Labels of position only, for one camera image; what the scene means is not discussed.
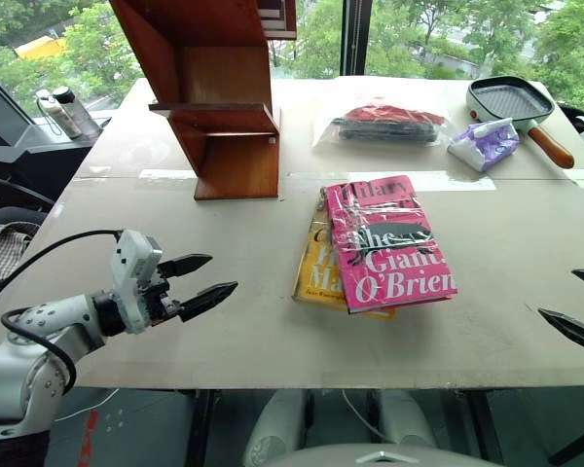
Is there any white rounded robot leg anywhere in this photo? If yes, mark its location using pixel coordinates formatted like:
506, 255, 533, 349
241, 388, 309, 467
375, 388, 440, 449

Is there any black table leg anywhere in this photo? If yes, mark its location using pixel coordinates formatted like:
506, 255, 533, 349
465, 388, 506, 464
185, 388, 217, 467

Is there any clear bottle with black cap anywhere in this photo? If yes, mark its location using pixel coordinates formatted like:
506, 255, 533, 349
52, 86, 103, 141

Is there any yellow book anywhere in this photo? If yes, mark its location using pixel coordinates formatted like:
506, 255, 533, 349
291, 191, 398, 321

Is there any thin white hanging cable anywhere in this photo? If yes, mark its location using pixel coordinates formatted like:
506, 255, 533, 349
339, 388, 386, 443

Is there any thin white floor cable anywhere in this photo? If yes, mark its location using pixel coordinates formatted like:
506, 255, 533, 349
52, 387, 122, 423

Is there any wooden shelf stand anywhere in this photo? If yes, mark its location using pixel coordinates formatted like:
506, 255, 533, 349
108, 0, 299, 202

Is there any purple and white packet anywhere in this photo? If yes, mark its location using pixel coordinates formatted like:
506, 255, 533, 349
447, 117, 522, 173

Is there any white water bottle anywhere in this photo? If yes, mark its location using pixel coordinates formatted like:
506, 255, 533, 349
34, 89, 83, 141

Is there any grey rounded robot torso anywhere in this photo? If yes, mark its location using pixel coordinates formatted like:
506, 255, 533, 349
271, 444, 500, 467

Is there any black window post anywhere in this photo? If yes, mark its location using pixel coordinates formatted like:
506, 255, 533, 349
341, 0, 374, 78

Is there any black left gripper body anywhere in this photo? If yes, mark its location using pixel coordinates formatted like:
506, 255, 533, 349
136, 263, 183, 327

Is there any clear plastic bag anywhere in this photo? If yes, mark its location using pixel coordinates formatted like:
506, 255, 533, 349
312, 103, 455, 153

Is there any red cloth item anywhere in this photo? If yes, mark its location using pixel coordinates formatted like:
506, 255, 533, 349
344, 105, 445, 128

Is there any black folded item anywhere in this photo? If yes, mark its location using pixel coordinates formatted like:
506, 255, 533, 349
334, 118, 442, 146

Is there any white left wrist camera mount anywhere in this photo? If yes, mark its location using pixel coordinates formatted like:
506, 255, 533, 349
108, 229, 164, 336

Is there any grill pan with wooden handle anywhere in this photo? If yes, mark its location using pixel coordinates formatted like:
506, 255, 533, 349
465, 75, 577, 170

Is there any pink hardcover book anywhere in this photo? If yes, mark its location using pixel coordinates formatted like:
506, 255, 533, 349
324, 174, 459, 315

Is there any black monitor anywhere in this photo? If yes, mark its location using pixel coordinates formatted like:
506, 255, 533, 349
0, 64, 36, 148

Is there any black diagonal table brace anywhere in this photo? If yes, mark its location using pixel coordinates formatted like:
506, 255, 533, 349
548, 426, 584, 467

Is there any checked cloth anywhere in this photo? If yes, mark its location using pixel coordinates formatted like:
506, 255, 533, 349
0, 222, 41, 284

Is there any black bag strap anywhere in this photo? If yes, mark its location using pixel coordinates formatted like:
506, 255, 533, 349
558, 100, 584, 133

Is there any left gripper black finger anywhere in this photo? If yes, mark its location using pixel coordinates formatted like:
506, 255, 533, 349
177, 280, 239, 323
157, 253, 214, 280

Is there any yellow truck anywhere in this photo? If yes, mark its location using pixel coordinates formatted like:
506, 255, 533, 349
13, 35, 68, 63

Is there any black side desk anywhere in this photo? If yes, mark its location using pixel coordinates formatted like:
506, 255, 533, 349
0, 115, 114, 215

